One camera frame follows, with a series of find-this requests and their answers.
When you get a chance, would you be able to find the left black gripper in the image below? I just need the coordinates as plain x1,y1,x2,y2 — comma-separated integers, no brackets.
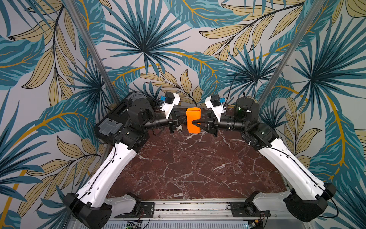
142,107,193,133

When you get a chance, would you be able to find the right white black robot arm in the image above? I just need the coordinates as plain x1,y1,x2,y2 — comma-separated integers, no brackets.
192,95,337,222

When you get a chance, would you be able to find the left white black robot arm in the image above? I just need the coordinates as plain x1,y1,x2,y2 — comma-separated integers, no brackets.
63,92,181,229

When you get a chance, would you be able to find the black plastic toolbox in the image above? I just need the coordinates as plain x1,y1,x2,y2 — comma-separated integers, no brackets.
94,92,150,151

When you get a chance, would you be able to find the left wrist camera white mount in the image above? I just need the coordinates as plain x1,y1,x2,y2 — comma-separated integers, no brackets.
160,92,180,119

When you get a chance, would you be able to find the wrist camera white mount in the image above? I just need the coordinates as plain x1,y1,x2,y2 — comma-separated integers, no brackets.
160,92,180,119
205,94,225,122

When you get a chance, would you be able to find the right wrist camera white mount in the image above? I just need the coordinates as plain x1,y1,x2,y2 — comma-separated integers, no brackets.
205,94,225,122

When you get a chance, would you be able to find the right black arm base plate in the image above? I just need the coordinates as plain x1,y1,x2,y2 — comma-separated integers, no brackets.
226,202,271,219

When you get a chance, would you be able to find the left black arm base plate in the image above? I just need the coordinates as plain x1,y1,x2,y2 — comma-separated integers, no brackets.
114,202,155,219

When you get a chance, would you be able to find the left aluminium frame post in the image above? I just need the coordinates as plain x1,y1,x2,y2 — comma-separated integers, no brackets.
64,0,120,104

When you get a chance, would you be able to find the aluminium frame post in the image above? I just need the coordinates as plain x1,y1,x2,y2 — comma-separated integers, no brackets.
258,0,325,108
64,0,120,104

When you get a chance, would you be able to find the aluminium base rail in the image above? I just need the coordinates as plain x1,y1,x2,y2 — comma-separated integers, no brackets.
67,199,315,229

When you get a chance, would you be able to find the right aluminium frame post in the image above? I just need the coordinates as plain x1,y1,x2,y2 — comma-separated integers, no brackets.
258,0,325,108

